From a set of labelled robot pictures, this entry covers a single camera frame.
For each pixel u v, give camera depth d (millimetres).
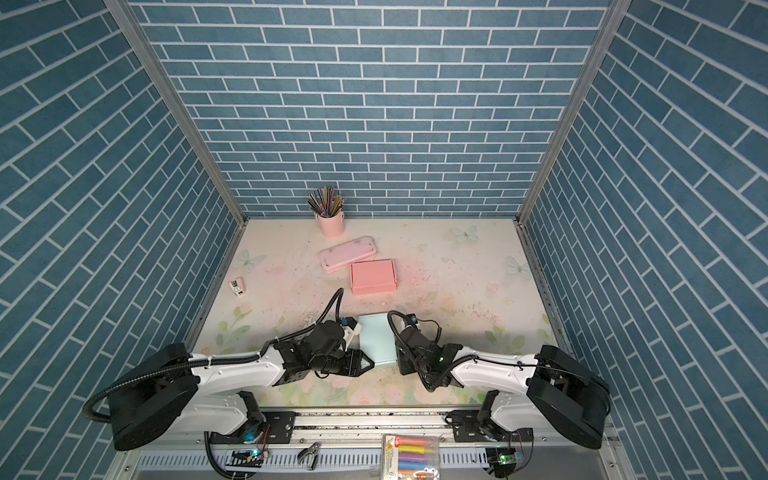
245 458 717
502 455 709
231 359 539
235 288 976
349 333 783
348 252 1081
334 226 1120
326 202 1092
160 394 442
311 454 702
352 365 722
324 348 666
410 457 692
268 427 728
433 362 646
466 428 735
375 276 996
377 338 865
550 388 418
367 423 758
